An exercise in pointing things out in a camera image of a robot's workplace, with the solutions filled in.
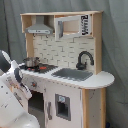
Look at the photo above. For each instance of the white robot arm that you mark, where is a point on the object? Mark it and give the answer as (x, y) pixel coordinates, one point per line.
(12, 114)

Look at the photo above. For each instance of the grey range hood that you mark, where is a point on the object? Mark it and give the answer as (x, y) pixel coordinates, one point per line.
(39, 27)

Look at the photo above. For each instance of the black toy stovetop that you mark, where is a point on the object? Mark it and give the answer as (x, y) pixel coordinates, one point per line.
(41, 68)

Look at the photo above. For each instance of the black toy faucet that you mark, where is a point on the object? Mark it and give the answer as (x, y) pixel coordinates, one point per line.
(82, 60)

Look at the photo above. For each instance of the small metal pot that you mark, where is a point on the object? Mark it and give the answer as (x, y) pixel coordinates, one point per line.
(31, 61)

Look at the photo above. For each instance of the white cabinet door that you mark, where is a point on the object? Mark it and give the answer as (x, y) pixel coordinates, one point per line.
(63, 107)

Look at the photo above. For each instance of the wooden toy kitchen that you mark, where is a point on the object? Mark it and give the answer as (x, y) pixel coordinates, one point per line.
(64, 54)

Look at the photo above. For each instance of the grey toy sink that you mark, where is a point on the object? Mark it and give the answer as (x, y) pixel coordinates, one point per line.
(72, 74)

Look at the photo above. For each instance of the white toy microwave door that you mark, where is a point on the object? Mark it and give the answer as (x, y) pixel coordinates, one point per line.
(72, 26)

